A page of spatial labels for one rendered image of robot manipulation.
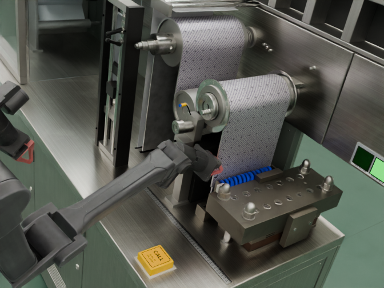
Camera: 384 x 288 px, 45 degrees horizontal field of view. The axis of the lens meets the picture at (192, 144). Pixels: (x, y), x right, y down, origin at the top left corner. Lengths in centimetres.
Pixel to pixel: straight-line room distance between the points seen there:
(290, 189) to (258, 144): 16
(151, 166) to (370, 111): 62
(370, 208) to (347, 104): 210
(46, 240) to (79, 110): 108
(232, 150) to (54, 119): 78
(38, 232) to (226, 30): 87
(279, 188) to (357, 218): 190
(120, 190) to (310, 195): 64
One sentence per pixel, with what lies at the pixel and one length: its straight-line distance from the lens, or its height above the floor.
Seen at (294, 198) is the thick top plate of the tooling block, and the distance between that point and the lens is 140.
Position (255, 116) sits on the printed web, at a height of 123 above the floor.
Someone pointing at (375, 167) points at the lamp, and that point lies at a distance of 137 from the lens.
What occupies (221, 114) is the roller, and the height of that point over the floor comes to 125.
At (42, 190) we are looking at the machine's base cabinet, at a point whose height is 61.
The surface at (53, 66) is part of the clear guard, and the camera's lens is 214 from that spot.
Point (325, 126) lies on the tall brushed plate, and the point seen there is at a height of 120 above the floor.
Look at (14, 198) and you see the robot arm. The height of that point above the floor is 147.
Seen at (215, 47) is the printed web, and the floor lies 134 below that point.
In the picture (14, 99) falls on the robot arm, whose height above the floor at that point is 124.
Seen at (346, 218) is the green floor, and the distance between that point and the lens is 325.
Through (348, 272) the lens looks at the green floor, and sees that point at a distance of 285.
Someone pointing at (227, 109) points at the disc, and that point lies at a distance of 124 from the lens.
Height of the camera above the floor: 181
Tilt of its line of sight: 31 degrees down
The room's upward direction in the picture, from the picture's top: 10 degrees clockwise
